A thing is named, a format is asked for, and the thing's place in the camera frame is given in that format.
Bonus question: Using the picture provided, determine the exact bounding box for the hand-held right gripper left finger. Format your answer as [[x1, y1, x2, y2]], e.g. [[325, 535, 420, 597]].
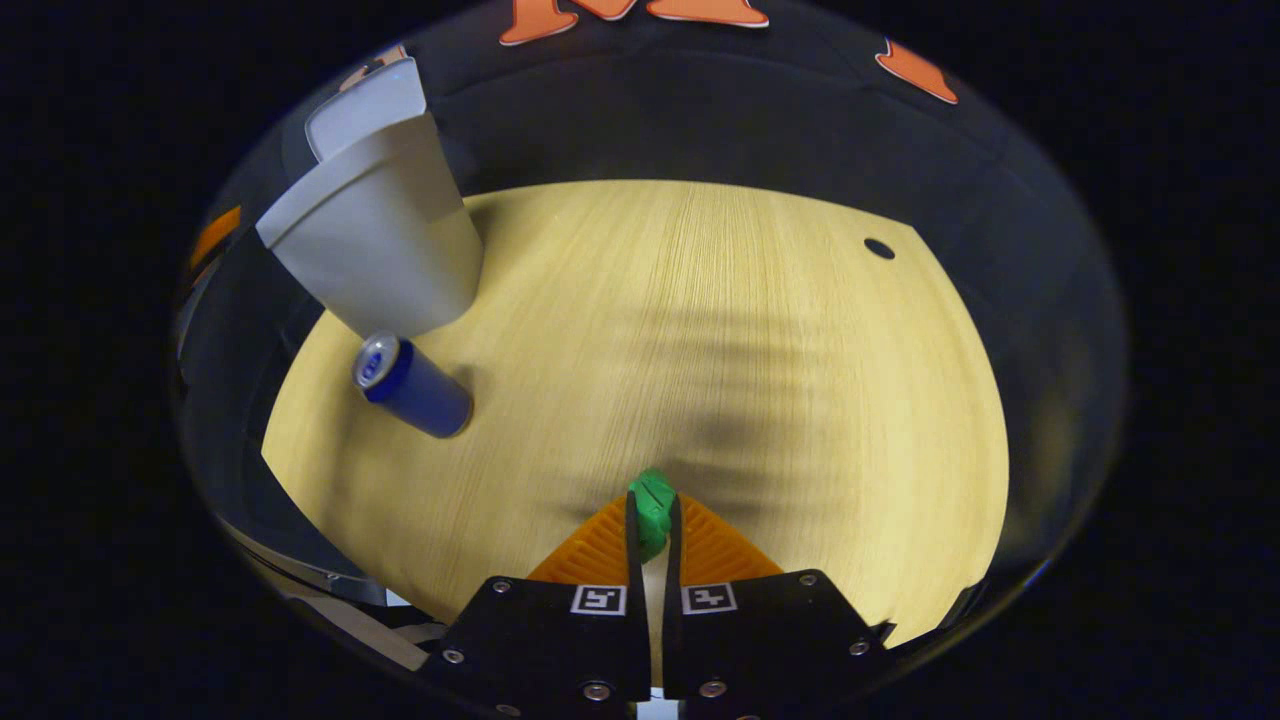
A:
[[415, 490, 653, 716]]

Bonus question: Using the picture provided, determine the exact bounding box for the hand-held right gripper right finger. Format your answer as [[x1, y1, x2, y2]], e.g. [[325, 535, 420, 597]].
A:
[[662, 490, 896, 716]]

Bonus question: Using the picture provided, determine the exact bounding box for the white desktop garbage bin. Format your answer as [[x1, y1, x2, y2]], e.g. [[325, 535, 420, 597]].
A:
[[255, 57, 486, 341]]

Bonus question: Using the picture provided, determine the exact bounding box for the green paper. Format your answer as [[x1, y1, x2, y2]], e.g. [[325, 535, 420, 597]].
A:
[[628, 468, 679, 563]]

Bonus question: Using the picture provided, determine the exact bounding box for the blue pop can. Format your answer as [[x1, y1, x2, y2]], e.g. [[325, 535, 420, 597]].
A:
[[352, 331, 473, 439]]

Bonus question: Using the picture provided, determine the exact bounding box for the black backdrop cloth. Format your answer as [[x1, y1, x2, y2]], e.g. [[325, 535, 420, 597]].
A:
[[175, 0, 1129, 641]]

